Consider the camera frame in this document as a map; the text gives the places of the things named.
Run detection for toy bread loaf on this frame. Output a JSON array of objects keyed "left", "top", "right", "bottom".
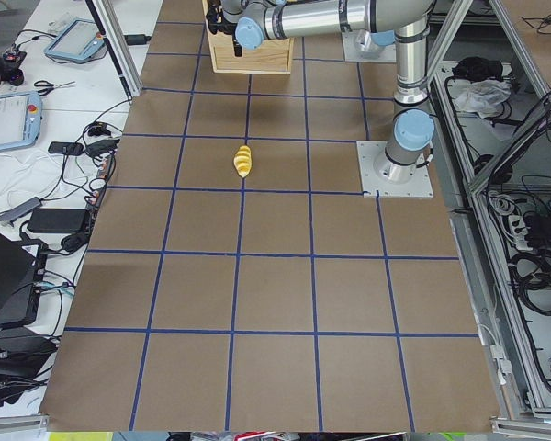
[{"left": 233, "top": 145, "right": 253, "bottom": 179}]

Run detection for black handled scissors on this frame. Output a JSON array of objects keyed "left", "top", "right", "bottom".
[{"left": 33, "top": 80, "right": 75, "bottom": 96}]

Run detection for wooden drawer cabinet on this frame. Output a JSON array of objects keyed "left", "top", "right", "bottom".
[{"left": 202, "top": 1, "right": 294, "bottom": 75}]

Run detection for near teach pendant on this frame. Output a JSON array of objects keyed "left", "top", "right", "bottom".
[{"left": 0, "top": 91, "right": 42, "bottom": 152}]

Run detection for black laptop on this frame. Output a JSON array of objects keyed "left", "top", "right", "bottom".
[{"left": 0, "top": 233, "right": 46, "bottom": 329}]

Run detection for far teach pendant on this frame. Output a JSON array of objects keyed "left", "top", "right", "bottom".
[{"left": 43, "top": 18, "right": 105, "bottom": 63}]

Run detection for white crumpled cloth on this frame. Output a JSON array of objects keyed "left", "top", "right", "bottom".
[{"left": 454, "top": 79, "right": 512, "bottom": 119}]

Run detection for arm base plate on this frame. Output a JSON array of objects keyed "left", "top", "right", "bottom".
[
  {"left": 342, "top": 30, "right": 396, "bottom": 63},
  {"left": 356, "top": 141, "right": 434, "bottom": 199}
]

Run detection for aluminium frame post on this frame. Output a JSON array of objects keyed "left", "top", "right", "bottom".
[{"left": 85, "top": 0, "right": 142, "bottom": 100}]

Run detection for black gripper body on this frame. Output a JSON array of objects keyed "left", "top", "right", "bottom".
[{"left": 206, "top": 0, "right": 239, "bottom": 35}]

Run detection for teach pendant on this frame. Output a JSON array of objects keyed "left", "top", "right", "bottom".
[
  {"left": 0, "top": 91, "right": 42, "bottom": 152},
  {"left": 43, "top": 18, "right": 105, "bottom": 63}
]

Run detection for black power adapter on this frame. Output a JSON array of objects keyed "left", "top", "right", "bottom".
[{"left": 28, "top": 208, "right": 87, "bottom": 233}]

